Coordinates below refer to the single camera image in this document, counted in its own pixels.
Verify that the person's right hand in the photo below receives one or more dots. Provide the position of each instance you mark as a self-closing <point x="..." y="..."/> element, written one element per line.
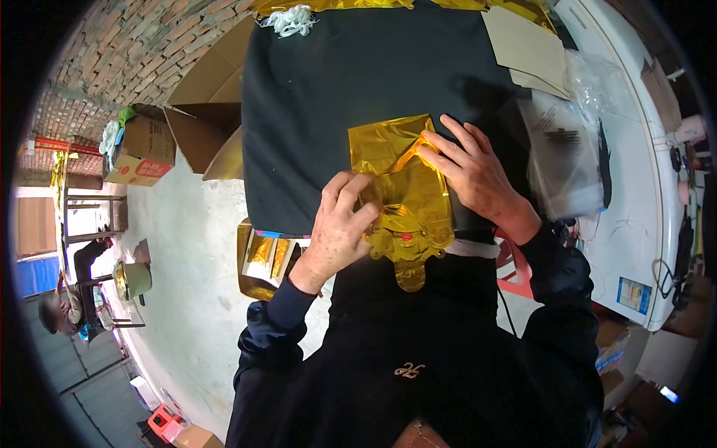
<point x="476" y="173"/>

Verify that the small brown cardboard box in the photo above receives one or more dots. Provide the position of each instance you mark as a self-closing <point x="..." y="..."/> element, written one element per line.
<point x="196" y="438"/>

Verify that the large open cardboard carton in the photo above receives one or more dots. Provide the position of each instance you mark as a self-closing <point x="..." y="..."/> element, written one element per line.
<point x="210" y="112"/>

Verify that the person's left thumb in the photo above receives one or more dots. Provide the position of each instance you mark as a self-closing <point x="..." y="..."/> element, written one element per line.
<point x="367" y="217"/>

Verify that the person's left index finger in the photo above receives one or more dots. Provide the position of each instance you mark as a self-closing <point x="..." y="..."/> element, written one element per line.
<point x="357" y="186"/>

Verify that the person's right thumb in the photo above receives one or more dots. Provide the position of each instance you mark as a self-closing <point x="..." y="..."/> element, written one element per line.
<point x="432" y="159"/>

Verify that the person's right middle finger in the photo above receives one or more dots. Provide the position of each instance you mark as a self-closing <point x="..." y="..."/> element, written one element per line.
<point x="459" y="130"/>

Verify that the gold foil balloon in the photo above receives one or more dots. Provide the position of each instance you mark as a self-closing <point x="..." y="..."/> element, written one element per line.
<point x="414" y="201"/>

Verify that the box of gold foil balloons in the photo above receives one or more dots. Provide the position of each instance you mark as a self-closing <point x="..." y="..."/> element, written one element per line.
<point x="263" y="257"/>

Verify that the person's body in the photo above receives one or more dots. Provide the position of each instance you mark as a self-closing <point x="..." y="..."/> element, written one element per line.
<point x="425" y="347"/>

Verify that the person's right index finger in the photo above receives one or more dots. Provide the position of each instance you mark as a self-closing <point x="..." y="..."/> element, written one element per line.
<point x="442" y="143"/>

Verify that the wooden bench frame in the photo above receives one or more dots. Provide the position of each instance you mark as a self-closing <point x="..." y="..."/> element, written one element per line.
<point x="92" y="218"/>

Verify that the person's left middle finger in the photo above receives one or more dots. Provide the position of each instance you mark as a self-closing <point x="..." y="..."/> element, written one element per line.
<point x="334" y="183"/>

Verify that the red plastic stool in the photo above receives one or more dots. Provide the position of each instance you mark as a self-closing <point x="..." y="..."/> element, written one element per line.
<point x="518" y="274"/>

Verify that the person's left hand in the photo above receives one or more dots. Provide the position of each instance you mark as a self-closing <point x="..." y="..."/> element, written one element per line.
<point x="336" y="235"/>

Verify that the person's right ring finger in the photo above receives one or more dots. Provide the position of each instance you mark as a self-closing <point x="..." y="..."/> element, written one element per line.
<point x="480" y="136"/>

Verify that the green pot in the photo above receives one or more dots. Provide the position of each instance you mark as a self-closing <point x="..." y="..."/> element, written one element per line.
<point x="134" y="280"/>

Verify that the cardboard box with red label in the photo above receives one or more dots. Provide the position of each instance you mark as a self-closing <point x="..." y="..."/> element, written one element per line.
<point x="143" y="151"/>

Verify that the black table cloth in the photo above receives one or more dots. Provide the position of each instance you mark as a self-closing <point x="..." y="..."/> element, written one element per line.
<point x="336" y="112"/>

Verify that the white appliance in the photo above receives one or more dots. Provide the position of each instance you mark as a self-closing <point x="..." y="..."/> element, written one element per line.
<point x="627" y="224"/>

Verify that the stack of cardboard sheets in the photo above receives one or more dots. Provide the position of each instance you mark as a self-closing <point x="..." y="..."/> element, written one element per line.
<point x="529" y="50"/>

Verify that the stack of clear plastic bags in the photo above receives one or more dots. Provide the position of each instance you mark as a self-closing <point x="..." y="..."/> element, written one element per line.
<point x="560" y="157"/>

